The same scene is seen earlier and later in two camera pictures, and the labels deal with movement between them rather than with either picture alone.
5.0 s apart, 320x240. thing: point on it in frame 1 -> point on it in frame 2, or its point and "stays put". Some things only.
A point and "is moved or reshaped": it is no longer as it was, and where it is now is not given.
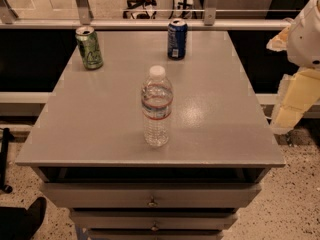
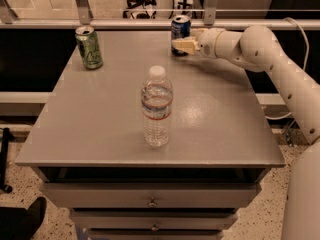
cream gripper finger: [280, 41] -> [207, 40]
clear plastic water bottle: [157, 100] stays put
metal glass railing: [146, 6] stays put
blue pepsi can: [177, 32] is moved or reshaped
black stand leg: [7, 137] stays put
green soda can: [89, 46] stays put
